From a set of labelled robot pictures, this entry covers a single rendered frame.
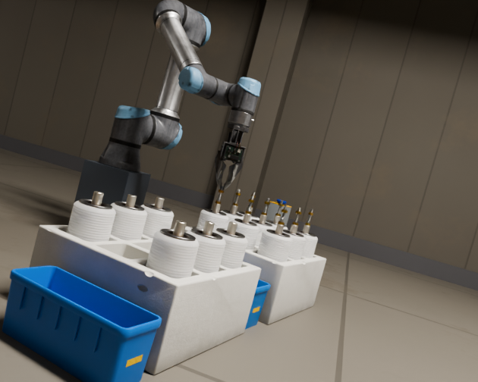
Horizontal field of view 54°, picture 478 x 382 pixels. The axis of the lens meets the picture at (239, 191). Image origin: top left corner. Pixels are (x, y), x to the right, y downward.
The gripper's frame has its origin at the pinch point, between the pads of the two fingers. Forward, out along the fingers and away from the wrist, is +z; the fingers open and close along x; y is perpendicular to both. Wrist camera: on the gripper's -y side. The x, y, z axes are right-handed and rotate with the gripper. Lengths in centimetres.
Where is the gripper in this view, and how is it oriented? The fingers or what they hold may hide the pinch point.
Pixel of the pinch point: (222, 185)
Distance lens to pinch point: 154.2
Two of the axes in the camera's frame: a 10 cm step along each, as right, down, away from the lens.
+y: 0.8, 0.8, -9.9
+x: 9.6, 2.5, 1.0
